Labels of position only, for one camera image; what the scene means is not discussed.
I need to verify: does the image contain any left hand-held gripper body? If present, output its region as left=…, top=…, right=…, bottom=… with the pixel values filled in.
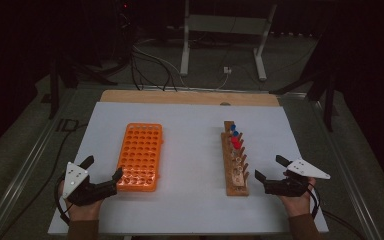
left=62, top=161, right=118, bottom=207

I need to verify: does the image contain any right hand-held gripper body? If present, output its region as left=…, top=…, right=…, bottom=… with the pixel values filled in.
left=263, top=158, right=331, bottom=198

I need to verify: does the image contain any orange plastic tube rack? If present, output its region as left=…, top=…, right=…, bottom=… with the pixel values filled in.
left=116, top=122, right=164, bottom=193

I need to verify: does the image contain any wooden tube rack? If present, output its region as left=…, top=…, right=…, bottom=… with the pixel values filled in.
left=221, top=120, right=250, bottom=197

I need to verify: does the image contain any person's left hand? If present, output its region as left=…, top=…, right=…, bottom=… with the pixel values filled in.
left=58, top=179, right=103, bottom=222

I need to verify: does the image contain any person's right hand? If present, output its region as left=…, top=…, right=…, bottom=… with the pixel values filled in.
left=277, top=178, right=317, bottom=219

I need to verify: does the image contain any black tripod stand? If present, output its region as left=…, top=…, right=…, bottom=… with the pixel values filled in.
left=269, top=63, right=339, bottom=133
left=48, top=54, right=118, bottom=120

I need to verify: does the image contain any white board sheet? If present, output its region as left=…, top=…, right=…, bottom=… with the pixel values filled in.
left=47, top=101, right=330, bottom=236

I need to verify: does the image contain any wooden table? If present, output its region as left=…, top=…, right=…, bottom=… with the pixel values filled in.
left=99, top=89, right=281, bottom=108

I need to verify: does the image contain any grey metal stand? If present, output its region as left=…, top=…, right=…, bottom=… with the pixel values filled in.
left=179, top=0, right=279, bottom=82

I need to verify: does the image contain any dark equipment rack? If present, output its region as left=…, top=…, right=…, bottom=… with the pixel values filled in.
left=111, top=0, right=136, bottom=68

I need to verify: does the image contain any left hand-held gripper black cable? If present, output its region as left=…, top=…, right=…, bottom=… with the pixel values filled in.
left=53, top=174, right=72, bottom=226

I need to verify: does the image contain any hand-held gripper black cable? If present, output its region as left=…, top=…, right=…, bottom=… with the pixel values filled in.
left=308, top=184, right=322, bottom=219
left=53, top=174, right=72, bottom=226

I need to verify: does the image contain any long black floor cable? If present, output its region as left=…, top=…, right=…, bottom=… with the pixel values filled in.
left=0, top=123, right=89, bottom=240

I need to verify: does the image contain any right hand-held gripper black cable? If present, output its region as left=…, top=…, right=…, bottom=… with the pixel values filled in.
left=308, top=184, right=322, bottom=219

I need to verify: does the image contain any metal floor rail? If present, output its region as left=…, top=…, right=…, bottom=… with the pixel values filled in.
left=0, top=88, right=78, bottom=240
left=308, top=96, right=383, bottom=240
left=76, top=83, right=309, bottom=98

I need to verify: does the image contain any short black floor cable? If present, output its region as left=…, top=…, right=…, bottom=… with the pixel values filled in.
left=323, top=210, right=365, bottom=240

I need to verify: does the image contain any thin white plug cable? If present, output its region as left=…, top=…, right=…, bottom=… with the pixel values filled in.
left=216, top=73, right=230, bottom=90

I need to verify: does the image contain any black cable bundle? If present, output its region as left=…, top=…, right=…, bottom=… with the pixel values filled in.
left=130, top=44, right=178, bottom=92

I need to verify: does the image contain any white floor cable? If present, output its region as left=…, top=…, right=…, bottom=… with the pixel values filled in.
left=133, top=44, right=188, bottom=88

